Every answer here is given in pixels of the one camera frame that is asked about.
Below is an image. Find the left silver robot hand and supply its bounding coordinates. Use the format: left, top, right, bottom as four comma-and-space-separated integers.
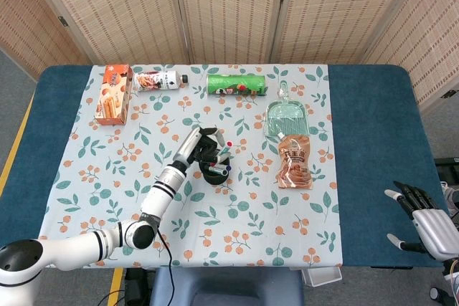
172, 125, 234, 173

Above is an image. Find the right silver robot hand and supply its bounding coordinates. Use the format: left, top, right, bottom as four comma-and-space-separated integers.
384, 180, 459, 261

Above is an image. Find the red-capped green marker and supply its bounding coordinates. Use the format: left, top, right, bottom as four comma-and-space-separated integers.
219, 140, 235, 158

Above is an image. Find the blue-grey robot base seat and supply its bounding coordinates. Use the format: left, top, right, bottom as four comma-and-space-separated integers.
149, 266, 306, 306

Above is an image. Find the black mesh pen holder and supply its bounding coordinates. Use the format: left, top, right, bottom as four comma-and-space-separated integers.
199, 155, 231, 186

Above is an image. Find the black equipment beside table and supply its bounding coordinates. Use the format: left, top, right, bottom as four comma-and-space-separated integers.
434, 157, 459, 169

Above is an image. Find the white drink bottle black cap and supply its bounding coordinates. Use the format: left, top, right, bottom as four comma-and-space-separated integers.
133, 70, 189, 92

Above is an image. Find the green chips can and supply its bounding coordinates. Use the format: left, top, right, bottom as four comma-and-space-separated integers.
206, 73, 269, 97

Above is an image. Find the orange biscuit box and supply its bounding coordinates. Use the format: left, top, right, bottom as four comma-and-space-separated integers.
94, 64, 134, 126

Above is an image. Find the floral fruit-print tablecloth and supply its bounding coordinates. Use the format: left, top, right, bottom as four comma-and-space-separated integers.
27, 64, 344, 269

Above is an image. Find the green dustpan brush set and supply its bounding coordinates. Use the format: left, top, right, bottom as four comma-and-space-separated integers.
264, 82, 310, 139

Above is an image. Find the brown sauce pouch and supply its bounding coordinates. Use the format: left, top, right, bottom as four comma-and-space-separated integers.
275, 133, 313, 190

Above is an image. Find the blue table cover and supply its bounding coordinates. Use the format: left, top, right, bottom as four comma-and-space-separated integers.
0, 64, 459, 269

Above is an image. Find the white plastic box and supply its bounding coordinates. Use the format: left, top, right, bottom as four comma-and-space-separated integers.
301, 266, 344, 288

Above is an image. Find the woven bamboo folding screen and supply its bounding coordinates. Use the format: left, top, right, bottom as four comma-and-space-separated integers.
0, 0, 459, 113

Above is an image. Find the black cable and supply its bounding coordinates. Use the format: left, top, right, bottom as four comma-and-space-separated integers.
96, 226, 176, 306

